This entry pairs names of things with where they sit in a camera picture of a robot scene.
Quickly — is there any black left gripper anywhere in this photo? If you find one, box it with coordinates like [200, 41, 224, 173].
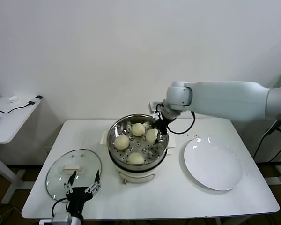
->
[64, 170, 102, 218]

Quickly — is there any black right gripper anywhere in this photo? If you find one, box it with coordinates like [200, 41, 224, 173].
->
[151, 113, 169, 144]

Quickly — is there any white steamed baozi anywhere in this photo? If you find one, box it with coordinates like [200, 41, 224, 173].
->
[127, 152, 145, 165]
[146, 128, 160, 144]
[113, 135, 130, 150]
[130, 123, 146, 137]

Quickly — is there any glass pot lid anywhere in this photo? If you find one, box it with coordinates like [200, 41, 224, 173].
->
[45, 149, 103, 202]

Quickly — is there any stainless steel steamer basket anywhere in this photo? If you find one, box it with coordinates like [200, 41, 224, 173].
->
[100, 114, 177, 166]

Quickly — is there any white electric pot base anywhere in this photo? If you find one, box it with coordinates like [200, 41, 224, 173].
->
[109, 149, 173, 186]

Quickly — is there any white oval plate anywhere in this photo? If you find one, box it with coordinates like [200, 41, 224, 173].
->
[184, 137, 244, 192]

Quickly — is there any white side desk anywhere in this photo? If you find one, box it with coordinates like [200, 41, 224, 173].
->
[0, 95, 44, 204]

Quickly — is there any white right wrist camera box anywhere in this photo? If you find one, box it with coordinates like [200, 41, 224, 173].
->
[148, 101, 163, 114]

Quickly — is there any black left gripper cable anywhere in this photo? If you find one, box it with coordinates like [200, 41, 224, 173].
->
[51, 198, 68, 218]

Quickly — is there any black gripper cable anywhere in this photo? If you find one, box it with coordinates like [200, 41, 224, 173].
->
[155, 103, 195, 135]
[51, 198, 68, 218]

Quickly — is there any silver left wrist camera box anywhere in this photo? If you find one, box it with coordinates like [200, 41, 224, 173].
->
[52, 212, 72, 225]

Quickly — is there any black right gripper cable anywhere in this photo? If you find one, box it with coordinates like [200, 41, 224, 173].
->
[155, 103, 195, 135]

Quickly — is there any black cable with plug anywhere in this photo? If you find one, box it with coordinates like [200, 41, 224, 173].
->
[0, 95, 43, 115]

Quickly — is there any black power cable with adapter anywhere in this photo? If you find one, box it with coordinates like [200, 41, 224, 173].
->
[252, 119, 281, 162]

